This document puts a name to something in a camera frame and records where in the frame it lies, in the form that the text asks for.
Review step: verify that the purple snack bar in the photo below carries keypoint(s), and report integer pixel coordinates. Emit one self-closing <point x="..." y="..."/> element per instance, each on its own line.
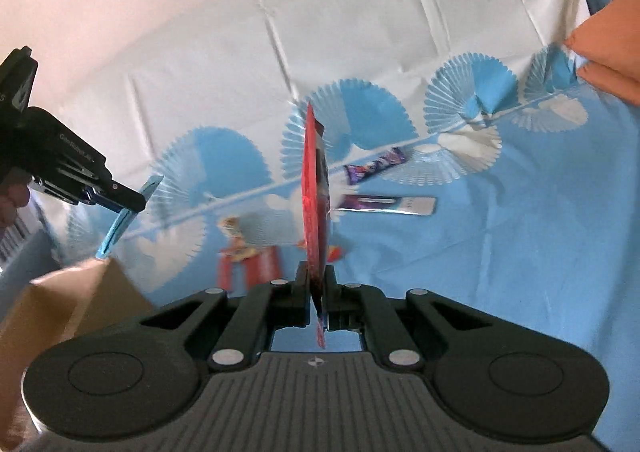
<point x="375" y="164"/>

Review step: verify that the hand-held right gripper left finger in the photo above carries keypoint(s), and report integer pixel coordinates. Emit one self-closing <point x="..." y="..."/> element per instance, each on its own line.
<point x="300" y="293"/>

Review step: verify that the thin light blue snack packet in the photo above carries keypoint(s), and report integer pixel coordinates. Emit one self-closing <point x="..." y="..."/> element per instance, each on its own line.
<point x="117" y="232"/>

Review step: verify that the blue and white printed cloth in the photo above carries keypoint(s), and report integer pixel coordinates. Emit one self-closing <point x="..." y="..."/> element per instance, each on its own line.
<point x="450" y="56"/>

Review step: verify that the cardboard box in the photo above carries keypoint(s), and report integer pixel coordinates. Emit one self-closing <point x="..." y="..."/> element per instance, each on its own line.
<point x="50" y="312"/>

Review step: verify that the purple and white snack packet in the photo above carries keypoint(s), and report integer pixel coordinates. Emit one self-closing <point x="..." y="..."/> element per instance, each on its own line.
<point x="385" y="204"/>

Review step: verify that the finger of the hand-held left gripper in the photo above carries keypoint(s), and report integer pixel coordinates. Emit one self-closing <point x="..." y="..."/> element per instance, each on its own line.
<point x="125" y="197"/>

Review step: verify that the red and orange snack packet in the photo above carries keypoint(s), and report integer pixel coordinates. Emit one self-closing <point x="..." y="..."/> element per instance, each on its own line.
<point x="245" y="252"/>

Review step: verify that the person's left hand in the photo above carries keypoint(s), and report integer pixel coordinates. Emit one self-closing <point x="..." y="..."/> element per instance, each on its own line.
<point x="10" y="204"/>

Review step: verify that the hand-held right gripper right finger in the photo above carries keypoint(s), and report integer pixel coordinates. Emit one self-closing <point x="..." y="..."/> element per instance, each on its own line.
<point x="331" y="293"/>

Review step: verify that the orange cushion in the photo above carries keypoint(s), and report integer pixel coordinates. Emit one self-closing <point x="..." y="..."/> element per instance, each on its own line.
<point x="610" y="41"/>

